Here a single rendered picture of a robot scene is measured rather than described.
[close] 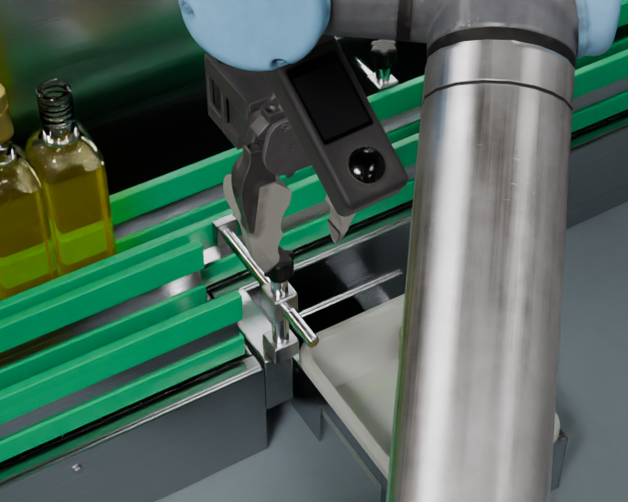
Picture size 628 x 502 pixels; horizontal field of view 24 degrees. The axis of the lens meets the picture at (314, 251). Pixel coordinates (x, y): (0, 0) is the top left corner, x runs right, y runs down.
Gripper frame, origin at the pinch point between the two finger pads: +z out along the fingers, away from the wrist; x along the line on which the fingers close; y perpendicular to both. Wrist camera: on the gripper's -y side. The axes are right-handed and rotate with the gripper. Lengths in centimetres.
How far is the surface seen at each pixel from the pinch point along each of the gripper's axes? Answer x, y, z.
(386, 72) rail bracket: -29.9, 34.7, 19.8
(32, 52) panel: 4.1, 42.0, 8.7
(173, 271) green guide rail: 0.1, 23.7, 23.3
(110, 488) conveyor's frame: 12.4, 14.6, 37.3
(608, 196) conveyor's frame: -54, 24, 40
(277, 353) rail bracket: -5.0, 13.8, 27.9
